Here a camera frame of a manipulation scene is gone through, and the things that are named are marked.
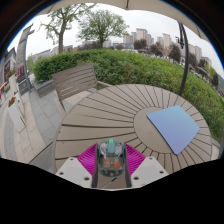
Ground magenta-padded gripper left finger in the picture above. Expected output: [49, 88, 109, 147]
[54, 143, 100, 189]

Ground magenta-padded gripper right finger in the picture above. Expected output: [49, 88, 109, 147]
[123, 143, 170, 188]

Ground transparent green computer mouse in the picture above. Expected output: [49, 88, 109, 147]
[96, 137, 128, 178]

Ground blue square mouse pad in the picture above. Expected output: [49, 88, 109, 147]
[146, 105, 201, 156]

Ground white flower planter box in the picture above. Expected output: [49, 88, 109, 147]
[7, 96, 27, 133]

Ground brown slatted outdoor chair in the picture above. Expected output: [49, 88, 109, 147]
[51, 63, 112, 112]

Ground green trimmed hedge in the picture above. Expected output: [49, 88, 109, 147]
[32, 49, 224, 141]

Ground dark curved parasol pole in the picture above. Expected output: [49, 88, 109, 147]
[177, 22, 190, 98]

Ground tall grey sign pillar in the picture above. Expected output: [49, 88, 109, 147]
[15, 23, 35, 95]

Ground distant high-rise buildings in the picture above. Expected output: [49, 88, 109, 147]
[123, 28, 213, 68]

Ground leaning bare-trunk tree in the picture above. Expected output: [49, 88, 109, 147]
[39, 3, 85, 54]

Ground round leafy green tree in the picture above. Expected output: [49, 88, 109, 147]
[77, 9, 121, 48]

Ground beige parasol canopy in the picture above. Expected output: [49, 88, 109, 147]
[39, 0, 210, 43]

